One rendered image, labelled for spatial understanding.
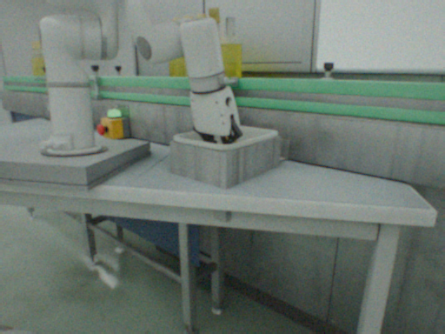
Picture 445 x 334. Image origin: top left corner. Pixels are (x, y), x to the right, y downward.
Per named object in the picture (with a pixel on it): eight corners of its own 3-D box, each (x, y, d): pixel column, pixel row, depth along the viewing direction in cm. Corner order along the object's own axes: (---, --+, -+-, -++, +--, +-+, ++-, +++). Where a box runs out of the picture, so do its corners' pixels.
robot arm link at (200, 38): (148, 24, 65) (182, 16, 71) (160, 75, 70) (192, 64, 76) (194, 19, 55) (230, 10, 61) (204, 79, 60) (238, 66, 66)
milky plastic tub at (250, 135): (280, 163, 82) (282, 130, 79) (226, 188, 65) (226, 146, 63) (228, 153, 92) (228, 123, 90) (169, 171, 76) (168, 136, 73)
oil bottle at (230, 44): (242, 104, 103) (242, 34, 97) (230, 105, 99) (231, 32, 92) (228, 103, 106) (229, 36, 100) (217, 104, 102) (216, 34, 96)
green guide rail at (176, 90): (209, 107, 91) (209, 78, 89) (207, 107, 90) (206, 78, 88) (5, 89, 198) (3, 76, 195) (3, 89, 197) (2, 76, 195)
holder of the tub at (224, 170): (289, 161, 86) (291, 133, 84) (226, 189, 66) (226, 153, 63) (239, 151, 96) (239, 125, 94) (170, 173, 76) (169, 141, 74)
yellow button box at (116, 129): (129, 137, 115) (128, 117, 113) (112, 141, 110) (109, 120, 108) (119, 136, 119) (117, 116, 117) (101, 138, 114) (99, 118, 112)
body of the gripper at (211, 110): (237, 77, 65) (244, 127, 71) (201, 76, 71) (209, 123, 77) (215, 89, 60) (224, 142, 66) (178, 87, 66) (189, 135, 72)
